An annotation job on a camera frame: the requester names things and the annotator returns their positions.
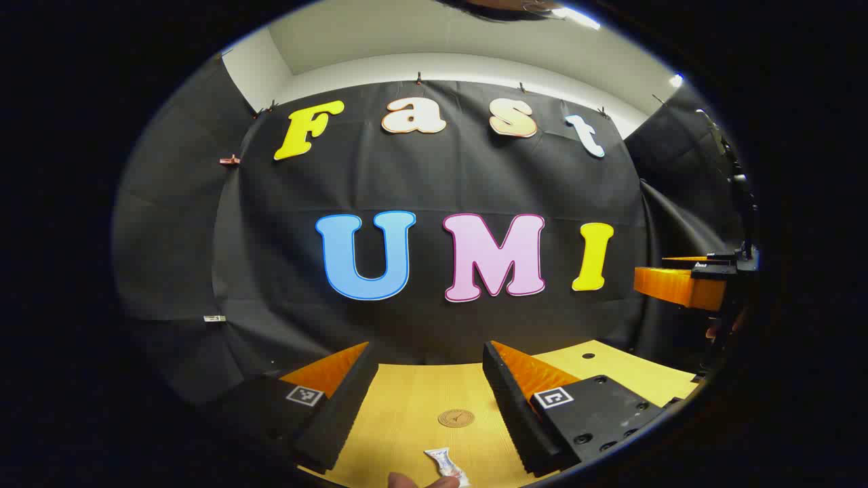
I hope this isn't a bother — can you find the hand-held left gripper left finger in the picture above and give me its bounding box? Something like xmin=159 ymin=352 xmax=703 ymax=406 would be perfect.
xmin=197 ymin=341 xmax=380 ymax=475

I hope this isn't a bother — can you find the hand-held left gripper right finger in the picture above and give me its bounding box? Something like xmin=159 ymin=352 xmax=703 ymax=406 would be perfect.
xmin=481 ymin=340 xmax=686 ymax=479

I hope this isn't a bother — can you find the wooden desktop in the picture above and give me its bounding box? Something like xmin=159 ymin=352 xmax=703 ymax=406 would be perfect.
xmin=298 ymin=339 xmax=703 ymax=488

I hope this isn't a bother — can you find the black backdrop cloth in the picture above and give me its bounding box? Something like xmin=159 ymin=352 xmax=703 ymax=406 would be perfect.
xmin=112 ymin=58 xmax=747 ymax=407

